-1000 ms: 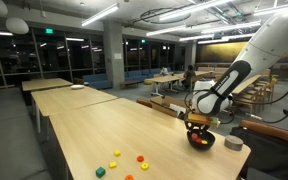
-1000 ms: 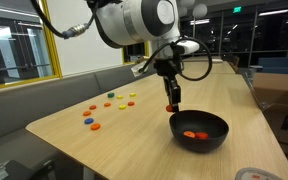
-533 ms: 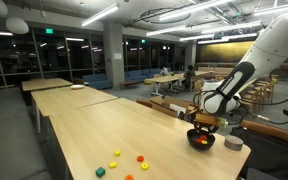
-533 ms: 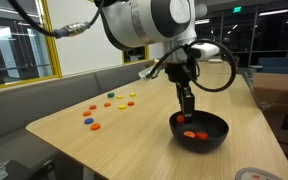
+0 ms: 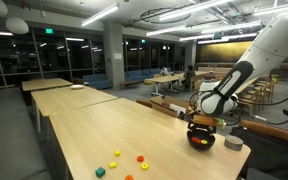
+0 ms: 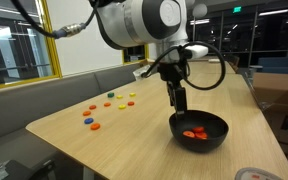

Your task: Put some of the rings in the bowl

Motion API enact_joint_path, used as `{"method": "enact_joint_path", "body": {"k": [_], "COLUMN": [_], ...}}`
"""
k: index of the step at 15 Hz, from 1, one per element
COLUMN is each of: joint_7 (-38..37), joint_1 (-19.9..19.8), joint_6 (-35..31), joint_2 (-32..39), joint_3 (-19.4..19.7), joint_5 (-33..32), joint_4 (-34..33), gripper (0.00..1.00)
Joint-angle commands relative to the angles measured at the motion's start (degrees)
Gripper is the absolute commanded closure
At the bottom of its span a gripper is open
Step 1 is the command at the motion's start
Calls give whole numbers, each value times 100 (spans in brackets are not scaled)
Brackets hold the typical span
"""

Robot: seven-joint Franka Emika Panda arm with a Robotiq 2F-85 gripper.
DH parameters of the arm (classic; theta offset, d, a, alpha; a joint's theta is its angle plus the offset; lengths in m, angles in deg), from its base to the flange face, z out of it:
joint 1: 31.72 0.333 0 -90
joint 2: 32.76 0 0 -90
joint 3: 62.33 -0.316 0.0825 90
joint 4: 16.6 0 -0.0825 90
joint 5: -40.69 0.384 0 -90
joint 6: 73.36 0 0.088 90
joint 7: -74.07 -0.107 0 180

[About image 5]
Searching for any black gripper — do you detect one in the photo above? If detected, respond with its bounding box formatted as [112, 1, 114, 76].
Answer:
[187, 121, 217, 136]

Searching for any black bowl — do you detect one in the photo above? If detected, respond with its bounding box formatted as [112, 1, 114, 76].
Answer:
[186, 128, 216, 151]

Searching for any gray tape roll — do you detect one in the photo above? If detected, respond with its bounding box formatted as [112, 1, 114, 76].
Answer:
[224, 134, 245, 152]

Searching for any open brown cardboard box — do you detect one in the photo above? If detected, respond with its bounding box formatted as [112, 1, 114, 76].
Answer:
[149, 95, 197, 120]

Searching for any seated person dark shirt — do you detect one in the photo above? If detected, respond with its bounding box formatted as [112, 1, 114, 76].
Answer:
[181, 65, 197, 91]

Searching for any wooden dining chair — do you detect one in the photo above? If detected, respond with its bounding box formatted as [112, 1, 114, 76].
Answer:
[262, 77, 278, 106]
[237, 87, 262, 115]

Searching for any large light wooden table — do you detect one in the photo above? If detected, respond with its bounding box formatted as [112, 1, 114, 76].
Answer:
[234, 78, 260, 95]

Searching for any light wooden dining table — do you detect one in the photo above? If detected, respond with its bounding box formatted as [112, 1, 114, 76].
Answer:
[145, 75, 183, 98]

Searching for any brown wooden chair back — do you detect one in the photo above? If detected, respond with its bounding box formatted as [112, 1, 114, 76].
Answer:
[136, 97, 154, 109]

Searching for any seated person white shirt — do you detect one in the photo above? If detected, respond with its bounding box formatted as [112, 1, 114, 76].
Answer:
[159, 65, 170, 77]

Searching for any black chair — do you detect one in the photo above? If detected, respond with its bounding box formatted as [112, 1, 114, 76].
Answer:
[230, 126, 288, 180]

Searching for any blue sofa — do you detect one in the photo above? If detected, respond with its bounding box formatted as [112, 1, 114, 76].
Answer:
[82, 73, 113, 90]
[124, 68, 165, 83]

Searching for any low wooden bench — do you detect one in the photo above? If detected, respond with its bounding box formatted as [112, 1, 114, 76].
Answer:
[118, 79, 140, 89]

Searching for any long ceiling light strip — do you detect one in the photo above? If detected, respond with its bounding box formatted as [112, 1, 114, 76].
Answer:
[81, 3, 120, 27]
[253, 1, 288, 17]
[179, 33, 215, 42]
[145, 25, 187, 37]
[158, 0, 235, 22]

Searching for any green cube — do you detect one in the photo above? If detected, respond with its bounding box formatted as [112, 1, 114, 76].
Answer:
[95, 166, 107, 178]

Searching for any gray concrete column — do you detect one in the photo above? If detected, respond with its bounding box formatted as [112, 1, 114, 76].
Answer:
[102, 21, 126, 89]

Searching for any white plate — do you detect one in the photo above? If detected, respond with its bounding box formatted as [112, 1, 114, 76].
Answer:
[70, 84, 86, 91]

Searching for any gray upholstered bench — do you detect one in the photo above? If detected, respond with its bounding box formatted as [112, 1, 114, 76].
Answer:
[0, 78, 53, 180]

